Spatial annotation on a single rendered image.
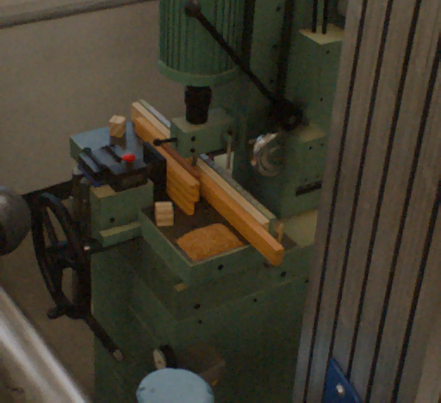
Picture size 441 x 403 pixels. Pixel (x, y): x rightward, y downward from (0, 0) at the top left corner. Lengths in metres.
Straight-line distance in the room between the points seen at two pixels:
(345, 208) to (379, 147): 0.11
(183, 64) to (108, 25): 1.53
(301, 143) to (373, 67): 1.03
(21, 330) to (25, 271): 1.94
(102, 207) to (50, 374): 0.68
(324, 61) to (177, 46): 0.30
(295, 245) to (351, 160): 1.12
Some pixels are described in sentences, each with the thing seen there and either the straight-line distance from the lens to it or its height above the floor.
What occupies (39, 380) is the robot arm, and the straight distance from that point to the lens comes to 1.34.
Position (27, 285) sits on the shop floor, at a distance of 3.23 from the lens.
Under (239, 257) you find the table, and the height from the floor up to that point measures 0.88.
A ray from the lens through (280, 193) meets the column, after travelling 2.13.
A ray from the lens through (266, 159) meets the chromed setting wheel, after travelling 1.99.
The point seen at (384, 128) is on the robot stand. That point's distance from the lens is 0.91.
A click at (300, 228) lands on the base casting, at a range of 2.15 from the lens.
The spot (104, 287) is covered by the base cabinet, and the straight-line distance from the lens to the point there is 2.34.
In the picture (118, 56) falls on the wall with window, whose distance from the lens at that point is 3.43.
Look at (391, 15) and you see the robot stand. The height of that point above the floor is 1.72.
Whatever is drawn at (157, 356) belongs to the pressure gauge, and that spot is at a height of 0.66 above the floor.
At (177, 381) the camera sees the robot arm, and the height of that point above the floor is 1.04.
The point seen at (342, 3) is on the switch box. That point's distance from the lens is 1.95.
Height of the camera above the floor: 2.05
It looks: 33 degrees down
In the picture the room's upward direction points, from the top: 4 degrees clockwise
